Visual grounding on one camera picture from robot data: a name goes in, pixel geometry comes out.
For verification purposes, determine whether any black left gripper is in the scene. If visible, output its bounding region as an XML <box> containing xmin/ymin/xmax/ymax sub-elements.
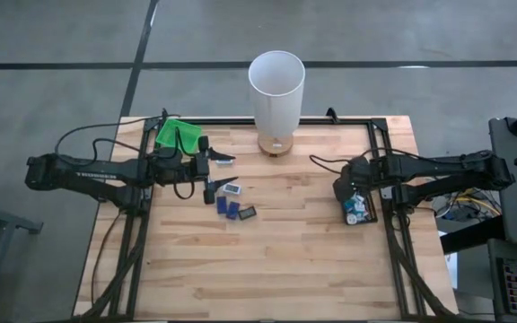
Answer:
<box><xmin>157</xmin><ymin>136</ymin><xmax>240</xmax><ymax>205</ymax></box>

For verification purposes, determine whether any black plastic basket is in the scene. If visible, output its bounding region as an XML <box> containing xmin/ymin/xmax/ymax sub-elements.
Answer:
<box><xmin>342</xmin><ymin>192</ymin><xmax>380</xmax><ymax>225</ymax></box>

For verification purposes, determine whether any green plastic basket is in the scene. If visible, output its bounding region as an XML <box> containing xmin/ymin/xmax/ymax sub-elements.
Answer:
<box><xmin>154</xmin><ymin>117</ymin><xmax>204</xmax><ymax>156</ymax></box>

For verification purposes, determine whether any white shade wooden base lamp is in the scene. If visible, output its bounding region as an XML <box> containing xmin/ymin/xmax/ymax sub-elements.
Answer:
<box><xmin>248</xmin><ymin>49</ymin><xmax>307</xmax><ymax>158</ymax></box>

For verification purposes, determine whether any white paper sheet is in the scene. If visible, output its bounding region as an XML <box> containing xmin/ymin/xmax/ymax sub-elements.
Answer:
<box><xmin>437</xmin><ymin>231</ymin><xmax>460</xmax><ymax>291</ymax></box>

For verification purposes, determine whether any black equipment cart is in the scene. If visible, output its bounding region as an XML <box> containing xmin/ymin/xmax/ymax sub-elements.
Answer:
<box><xmin>440</xmin><ymin>100</ymin><xmax>517</xmax><ymax>323</ymax></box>

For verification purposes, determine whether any grey metal stand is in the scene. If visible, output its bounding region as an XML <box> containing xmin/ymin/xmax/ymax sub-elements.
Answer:
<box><xmin>0</xmin><ymin>196</ymin><xmax>44</xmax><ymax>323</ymax></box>

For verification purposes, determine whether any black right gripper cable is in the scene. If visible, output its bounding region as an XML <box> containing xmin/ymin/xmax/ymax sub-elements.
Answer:
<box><xmin>308</xmin><ymin>153</ymin><xmax>358</xmax><ymax>176</ymax></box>

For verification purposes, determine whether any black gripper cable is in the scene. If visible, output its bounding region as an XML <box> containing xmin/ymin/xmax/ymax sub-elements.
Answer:
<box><xmin>171</xmin><ymin>127</ymin><xmax>199</xmax><ymax>202</ymax></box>
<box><xmin>308</xmin><ymin>153</ymin><xmax>358</xmax><ymax>176</ymax></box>

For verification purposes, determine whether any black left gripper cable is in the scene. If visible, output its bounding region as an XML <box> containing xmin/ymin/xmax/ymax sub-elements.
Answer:
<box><xmin>171</xmin><ymin>127</ymin><xmax>199</xmax><ymax>202</ymax></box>

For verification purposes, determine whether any black aluminium table frame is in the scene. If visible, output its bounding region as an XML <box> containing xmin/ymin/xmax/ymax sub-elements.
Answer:
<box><xmin>76</xmin><ymin>115</ymin><xmax>455</xmax><ymax>322</ymax></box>

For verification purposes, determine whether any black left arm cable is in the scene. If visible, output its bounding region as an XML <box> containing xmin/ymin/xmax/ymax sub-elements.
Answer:
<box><xmin>54</xmin><ymin>114</ymin><xmax>182</xmax><ymax>156</ymax></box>

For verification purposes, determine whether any yellow cable bundle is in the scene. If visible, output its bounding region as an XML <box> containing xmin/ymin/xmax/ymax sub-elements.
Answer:
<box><xmin>437</xmin><ymin>190</ymin><xmax>504</xmax><ymax>223</ymax></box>

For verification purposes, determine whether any brown cable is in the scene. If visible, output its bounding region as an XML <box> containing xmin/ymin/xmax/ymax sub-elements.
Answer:
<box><xmin>90</xmin><ymin>213</ymin><xmax>123</xmax><ymax>306</ymax></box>

